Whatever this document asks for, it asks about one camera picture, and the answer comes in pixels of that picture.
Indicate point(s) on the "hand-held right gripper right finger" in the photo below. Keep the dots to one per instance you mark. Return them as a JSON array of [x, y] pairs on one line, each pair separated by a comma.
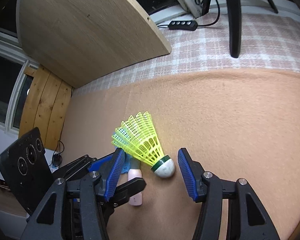
[[187, 177]]

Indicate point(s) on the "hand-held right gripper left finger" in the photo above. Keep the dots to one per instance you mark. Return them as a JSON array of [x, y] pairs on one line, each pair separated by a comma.
[[115, 175]]

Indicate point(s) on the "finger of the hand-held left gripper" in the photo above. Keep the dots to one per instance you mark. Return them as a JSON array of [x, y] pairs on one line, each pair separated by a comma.
[[100, 162], [131, 187]]

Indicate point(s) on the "small pink white bottle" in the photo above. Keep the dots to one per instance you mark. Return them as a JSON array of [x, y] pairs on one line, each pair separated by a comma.
[[135, 173]]

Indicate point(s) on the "yellow plastic shuttlecock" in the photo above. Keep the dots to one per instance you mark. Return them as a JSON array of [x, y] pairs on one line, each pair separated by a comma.
[[145, 145]]

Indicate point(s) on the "pine plank panel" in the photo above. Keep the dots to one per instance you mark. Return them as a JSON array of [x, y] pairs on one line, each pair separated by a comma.
[[45, 105]]

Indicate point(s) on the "plaid bed sheet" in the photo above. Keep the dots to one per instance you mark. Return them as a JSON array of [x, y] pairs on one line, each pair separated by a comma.
[[202, 47]]

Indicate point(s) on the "light wooden board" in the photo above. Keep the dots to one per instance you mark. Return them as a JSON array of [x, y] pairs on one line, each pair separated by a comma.
[[85, 30]]

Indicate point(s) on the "black tripod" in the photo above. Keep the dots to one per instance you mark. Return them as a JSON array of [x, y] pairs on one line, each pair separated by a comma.
[[233, 30]]

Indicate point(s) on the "black inline switch controller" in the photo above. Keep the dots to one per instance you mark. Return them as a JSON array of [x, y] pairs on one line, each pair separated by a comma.
[[182, 25]]

